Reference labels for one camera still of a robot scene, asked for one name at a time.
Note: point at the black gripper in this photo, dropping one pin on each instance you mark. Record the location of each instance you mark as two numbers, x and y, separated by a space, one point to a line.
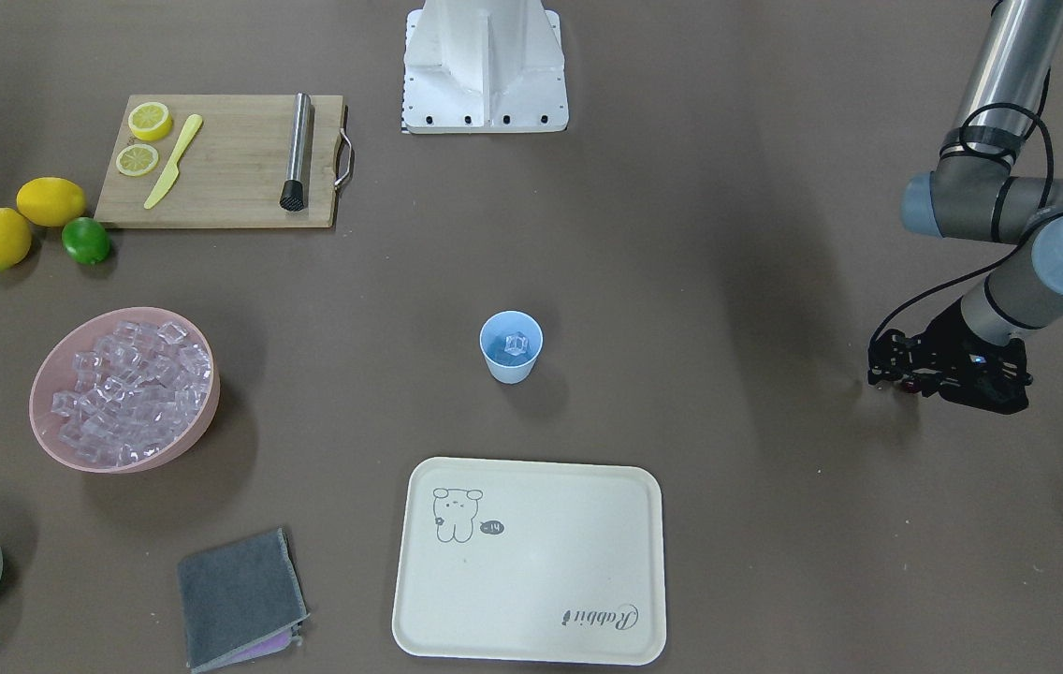
945 338

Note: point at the light blue plastic cup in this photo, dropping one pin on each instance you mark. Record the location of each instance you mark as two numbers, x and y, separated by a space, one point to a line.
496 327

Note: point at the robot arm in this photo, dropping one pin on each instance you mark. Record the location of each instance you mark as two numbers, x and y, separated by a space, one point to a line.
995 182

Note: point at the cream rabbit tray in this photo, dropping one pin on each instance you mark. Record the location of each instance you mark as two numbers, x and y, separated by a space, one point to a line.
531 561

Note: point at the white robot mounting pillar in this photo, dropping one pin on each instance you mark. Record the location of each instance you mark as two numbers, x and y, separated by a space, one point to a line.
483 67

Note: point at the steel muddler black tip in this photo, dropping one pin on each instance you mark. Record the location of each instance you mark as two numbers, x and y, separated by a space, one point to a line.
294 193

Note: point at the grey folded cloth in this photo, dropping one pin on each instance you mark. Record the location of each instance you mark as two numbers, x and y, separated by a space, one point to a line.
240 601

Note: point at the wooden cutting board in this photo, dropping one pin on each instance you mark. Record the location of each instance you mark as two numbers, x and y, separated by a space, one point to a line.
233 171

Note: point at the yellow plastic knife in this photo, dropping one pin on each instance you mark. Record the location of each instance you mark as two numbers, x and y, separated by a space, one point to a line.
171 170

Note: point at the pink bowl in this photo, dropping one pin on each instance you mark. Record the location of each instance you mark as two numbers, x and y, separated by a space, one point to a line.
124 449

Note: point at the lemon half slice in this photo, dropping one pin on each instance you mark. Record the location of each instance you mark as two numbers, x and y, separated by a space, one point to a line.
150 121
136 160

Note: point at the green lime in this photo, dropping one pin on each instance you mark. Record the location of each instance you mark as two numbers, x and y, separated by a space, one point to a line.
86 241

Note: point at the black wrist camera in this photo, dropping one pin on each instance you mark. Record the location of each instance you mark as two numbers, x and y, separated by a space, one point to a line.
893 356

